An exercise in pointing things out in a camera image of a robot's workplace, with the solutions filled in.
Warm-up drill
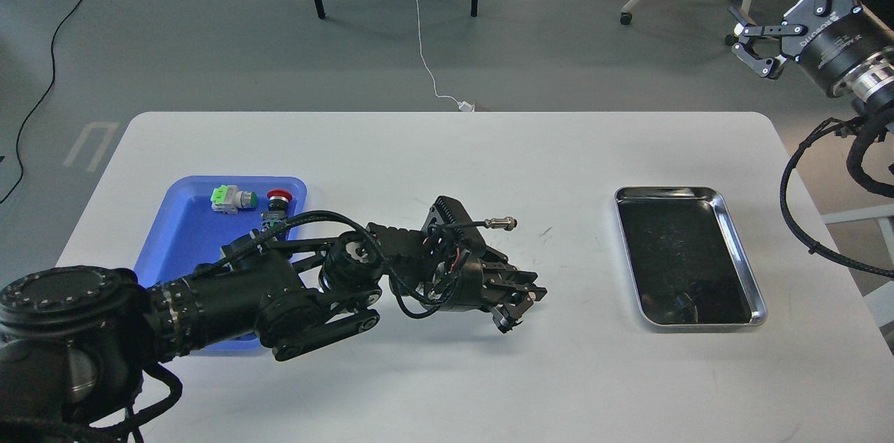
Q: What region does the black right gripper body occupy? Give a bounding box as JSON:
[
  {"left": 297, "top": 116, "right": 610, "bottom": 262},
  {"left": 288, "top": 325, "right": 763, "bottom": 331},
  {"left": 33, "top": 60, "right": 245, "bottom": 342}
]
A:
[{"left": 786, "top": 10, "right": 893, "bottom": 99}]

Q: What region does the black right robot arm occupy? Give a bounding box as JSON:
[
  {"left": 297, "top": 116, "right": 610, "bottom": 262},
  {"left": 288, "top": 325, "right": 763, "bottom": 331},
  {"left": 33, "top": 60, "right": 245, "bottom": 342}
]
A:
[{"left": 729, "top": 0, "right": 892, "bottom": 279}]

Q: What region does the green white push button switch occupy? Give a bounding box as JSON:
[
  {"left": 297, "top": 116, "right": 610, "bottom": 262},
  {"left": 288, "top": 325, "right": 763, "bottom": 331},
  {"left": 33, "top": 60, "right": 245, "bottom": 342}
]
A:
[{"left": 210, "top": 184, "right": 258, "bottom": 214}]

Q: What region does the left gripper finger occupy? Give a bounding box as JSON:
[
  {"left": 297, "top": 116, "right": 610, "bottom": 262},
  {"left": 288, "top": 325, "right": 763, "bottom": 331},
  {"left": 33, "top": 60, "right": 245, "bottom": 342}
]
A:
[
  {"left": 485, "top": 263, "right": 548, "bottom": 303},
  {"left": 489, "top": 293, "right": 538, "bottom": 333}
]

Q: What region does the white floor cable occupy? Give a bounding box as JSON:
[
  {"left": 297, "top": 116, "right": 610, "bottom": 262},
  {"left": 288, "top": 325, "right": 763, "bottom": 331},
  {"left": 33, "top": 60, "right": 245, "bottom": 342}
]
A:
[{"left": 404, "top": 0, "right": 476, "bottom": 112}]

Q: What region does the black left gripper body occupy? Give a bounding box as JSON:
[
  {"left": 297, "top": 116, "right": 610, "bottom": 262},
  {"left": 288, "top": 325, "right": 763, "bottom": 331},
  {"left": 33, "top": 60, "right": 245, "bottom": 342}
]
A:
[{"left": 419, "top": 247, "right": 511, "bottom": 312}]

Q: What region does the silver metal tray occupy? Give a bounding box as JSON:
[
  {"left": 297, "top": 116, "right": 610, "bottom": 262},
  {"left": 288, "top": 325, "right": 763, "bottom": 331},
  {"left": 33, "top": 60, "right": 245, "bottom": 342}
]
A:
[{"left": 614, "top": 186, "right": 768, "bottom": 332}]

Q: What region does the blue plastic tray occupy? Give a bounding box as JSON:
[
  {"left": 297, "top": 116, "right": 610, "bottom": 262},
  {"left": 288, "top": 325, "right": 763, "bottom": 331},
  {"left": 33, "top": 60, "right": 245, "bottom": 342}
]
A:
[{"left": 133, "top": 176, "right": 308, "bottom": 357}]

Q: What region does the red mushroom push button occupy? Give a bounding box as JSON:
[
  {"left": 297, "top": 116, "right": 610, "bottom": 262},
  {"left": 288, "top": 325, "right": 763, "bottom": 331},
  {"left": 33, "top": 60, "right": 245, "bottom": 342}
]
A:
[{"left": 260, "top": 188, "right": 293, "bottom": 232}]

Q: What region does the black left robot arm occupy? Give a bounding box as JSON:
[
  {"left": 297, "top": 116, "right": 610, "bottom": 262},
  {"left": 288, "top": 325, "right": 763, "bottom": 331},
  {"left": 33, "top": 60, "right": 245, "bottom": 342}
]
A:
[{"left": 2, "top": 196, "right": 548, "bottom": 442}]

